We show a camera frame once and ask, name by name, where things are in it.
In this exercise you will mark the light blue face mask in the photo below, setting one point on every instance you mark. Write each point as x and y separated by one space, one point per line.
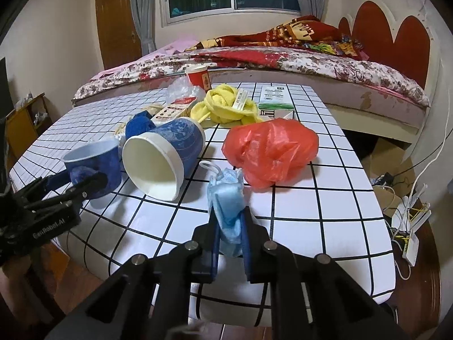
226 199

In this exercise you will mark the red patterned blanket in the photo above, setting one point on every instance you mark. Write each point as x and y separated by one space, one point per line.
306 32

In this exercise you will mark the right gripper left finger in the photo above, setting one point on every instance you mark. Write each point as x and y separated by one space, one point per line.
205 264

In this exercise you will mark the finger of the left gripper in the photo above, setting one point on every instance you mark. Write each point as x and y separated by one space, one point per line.
76 191
41 186

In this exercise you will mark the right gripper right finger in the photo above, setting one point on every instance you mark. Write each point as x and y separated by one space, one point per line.
256 259

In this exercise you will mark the brown wooden door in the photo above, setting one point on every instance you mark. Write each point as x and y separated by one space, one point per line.
118 39

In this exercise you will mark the large blue paper cup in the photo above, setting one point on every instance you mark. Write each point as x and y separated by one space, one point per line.
158 161

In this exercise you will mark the blue cloth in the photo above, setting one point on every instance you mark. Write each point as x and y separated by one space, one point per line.
140 123

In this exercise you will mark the red paper cup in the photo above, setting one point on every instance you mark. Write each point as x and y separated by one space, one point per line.
199 76

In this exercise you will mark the small blue paper cup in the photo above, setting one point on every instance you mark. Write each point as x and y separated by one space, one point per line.
96 157

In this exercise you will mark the white grid tablecloth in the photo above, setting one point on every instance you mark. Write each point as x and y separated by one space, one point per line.
330 207

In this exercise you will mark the wooden side cabinet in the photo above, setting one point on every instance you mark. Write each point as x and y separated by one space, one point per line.
25 125

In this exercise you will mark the cardboard box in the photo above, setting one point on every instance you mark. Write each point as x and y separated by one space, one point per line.
391 174

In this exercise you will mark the clear plastic bag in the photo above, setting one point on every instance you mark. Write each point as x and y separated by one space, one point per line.
181 89

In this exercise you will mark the white router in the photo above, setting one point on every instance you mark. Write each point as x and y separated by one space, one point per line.
407 217

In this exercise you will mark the grey left curtain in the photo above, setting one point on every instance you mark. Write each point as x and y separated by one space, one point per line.
143 12

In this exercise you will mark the white modem box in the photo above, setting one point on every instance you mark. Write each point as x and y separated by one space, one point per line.
410 251

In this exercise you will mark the red white carton box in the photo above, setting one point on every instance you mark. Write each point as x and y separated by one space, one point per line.
180 108

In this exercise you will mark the red plastic bag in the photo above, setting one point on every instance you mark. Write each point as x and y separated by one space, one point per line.
272 151

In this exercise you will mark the green white medicine box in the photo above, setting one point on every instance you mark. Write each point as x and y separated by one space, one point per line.
276 102

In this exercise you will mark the yellow cloth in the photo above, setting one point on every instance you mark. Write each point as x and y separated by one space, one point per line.
226 104

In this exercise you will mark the bed with floral sheet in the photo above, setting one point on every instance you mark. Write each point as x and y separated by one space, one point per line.
363 96

